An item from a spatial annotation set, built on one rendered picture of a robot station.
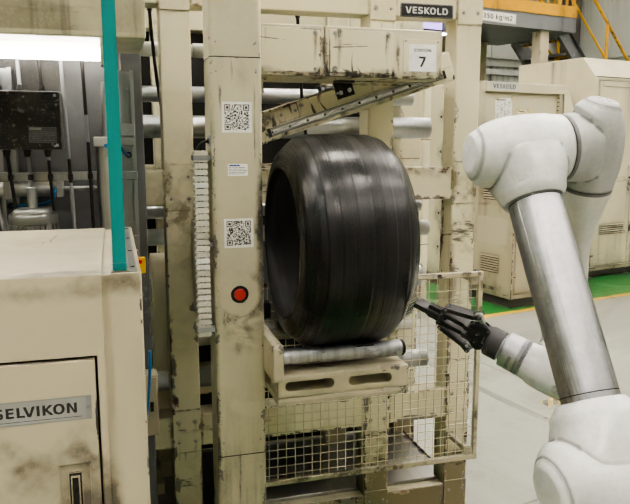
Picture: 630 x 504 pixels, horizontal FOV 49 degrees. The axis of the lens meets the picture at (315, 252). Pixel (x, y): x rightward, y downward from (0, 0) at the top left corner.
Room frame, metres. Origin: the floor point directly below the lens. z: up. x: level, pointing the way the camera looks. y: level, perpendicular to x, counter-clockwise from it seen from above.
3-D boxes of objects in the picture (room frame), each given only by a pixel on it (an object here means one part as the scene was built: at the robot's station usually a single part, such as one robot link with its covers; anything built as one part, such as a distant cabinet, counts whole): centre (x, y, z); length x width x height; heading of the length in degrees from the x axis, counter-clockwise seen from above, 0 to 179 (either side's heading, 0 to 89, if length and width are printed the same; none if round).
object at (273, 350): (1.87, 0.14, 0.90); 0.40 x 0.03 x 0.10; 16
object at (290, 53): (2.24, -0.07, 1.71); 0.61 x 0.25 x 0.15; 106
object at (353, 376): (1.78, -0.07, 0.84); 0.36 x 0.09 x 0.06; 106
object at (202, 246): (1.78, 0.29, 1.19); 0.05 x 0.04 x 0.48; 16
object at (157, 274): (2.60, 0.59, 0.61); 0.33 x 0.06 x 0.86; 16
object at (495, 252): (6.39, -1.97, 0.62); 0.91 x 0.58 x 1.25; 119
